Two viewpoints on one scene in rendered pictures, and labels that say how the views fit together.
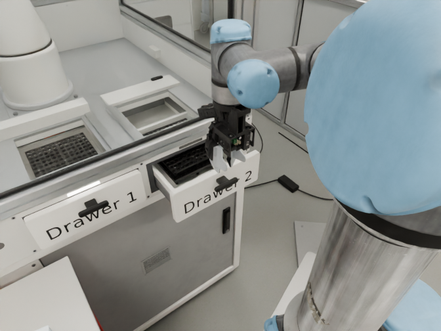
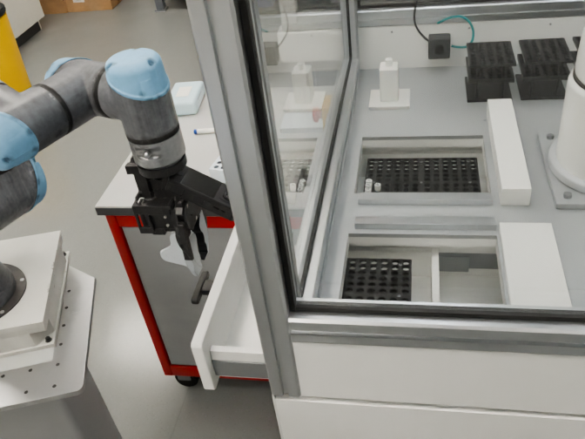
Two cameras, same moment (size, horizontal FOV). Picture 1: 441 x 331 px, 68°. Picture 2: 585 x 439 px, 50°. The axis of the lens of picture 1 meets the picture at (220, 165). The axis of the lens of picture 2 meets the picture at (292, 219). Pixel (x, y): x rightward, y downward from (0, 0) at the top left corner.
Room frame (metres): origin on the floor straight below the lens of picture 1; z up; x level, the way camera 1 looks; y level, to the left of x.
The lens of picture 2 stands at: (1.34, -0.38, 1.63)
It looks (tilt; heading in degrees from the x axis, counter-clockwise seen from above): 37 degrees down; 141
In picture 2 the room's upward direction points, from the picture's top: 8 degrees counter-clockwise
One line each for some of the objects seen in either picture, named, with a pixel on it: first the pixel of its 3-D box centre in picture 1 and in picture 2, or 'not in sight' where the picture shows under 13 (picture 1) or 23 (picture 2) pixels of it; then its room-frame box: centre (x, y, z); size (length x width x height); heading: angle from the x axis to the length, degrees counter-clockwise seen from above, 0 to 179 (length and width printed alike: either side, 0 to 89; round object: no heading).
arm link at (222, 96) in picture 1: (230, 89); (157, 146); (0.62, -0.02, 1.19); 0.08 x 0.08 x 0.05
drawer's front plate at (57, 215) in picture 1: (91, 207); not in sight; (0.56, 0.34, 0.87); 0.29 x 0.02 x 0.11; 126
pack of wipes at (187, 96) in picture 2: not in sight; (185, 97); (-0.21, 0.53, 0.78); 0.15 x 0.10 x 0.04; 131
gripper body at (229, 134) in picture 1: (230, 123); (165, 191); (0.61, -0.02, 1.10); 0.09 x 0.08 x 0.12; 36
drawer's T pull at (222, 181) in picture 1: (224, 182); (207, 287); (0.63, -0.01, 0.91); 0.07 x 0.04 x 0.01; 126
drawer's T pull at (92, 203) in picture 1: (92, 205); not in sight; (0.54, 0.32, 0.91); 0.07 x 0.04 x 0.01; 126
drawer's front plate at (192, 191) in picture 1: (218, 184); (225, 301); (0.65, 0.01, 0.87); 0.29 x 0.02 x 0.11; 126
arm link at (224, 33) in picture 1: (230, 53); (141, 95); (0.61, -0.02, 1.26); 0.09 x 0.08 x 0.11; 16
